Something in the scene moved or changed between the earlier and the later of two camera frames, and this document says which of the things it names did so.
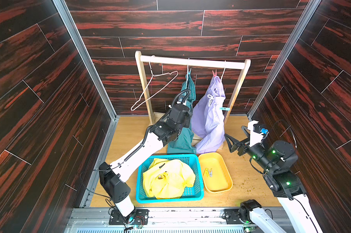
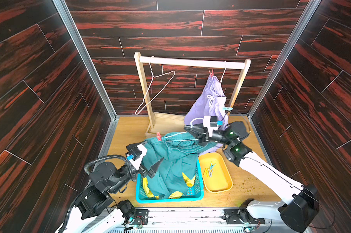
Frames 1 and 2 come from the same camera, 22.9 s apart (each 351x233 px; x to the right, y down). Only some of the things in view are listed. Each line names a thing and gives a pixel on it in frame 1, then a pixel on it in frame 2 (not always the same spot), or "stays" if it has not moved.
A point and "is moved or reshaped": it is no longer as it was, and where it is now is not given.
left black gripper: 185,115 -> 151,171
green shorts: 185,144 -> 180,151
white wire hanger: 151,73 is moved or reshaped
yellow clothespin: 207,171 stays
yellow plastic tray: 221,180 stays
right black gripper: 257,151 -> 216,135
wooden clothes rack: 243,64 stays
